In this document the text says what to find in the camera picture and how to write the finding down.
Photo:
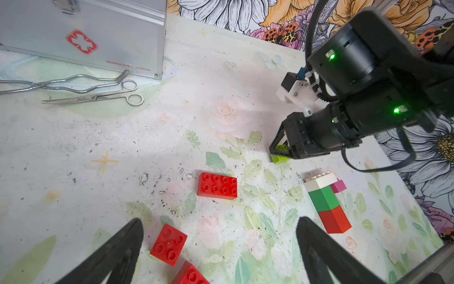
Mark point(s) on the aluminium front rail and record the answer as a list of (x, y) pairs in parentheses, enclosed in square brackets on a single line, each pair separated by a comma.
[(437, 269)]

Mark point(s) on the lime green lego brick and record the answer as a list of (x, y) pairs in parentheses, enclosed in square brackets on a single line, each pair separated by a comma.
[(279, 158)]

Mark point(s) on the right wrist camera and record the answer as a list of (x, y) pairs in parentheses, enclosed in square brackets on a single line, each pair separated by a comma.
[(296, 89)]

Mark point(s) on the red tall lego brick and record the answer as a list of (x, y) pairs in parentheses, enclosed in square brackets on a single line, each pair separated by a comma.
[(335, 221)]

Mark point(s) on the red square lego brick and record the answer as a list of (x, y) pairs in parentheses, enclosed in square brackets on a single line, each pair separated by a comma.
[(169, 245), (188, 274)]

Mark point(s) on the silver metal case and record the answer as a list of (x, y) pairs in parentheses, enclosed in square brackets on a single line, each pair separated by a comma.
[(112, 35)]

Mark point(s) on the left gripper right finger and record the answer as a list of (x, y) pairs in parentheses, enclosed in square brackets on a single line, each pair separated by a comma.
[(323, 256)]

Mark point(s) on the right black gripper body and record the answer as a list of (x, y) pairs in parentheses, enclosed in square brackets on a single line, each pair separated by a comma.
[(324, 132)]

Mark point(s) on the white long lego brick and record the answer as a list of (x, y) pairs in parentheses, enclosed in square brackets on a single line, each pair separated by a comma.
[(320, 181)]

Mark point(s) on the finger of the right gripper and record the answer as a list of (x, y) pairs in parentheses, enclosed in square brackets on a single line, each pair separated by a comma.
[(281, 138)]

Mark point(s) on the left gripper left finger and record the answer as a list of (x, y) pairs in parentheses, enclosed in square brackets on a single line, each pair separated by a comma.
[(115, 261)]

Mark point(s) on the pink lego brick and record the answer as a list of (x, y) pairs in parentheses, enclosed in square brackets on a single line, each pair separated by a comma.
[(338, 186)]

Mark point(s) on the red long lego brick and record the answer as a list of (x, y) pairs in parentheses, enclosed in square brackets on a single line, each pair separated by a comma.
[(217, 186)]

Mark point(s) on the silver scissors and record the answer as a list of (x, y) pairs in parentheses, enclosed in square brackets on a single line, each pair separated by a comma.
[(128, 88)]

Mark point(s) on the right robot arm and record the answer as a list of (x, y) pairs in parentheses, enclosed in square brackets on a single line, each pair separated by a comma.
[(372, 80)]

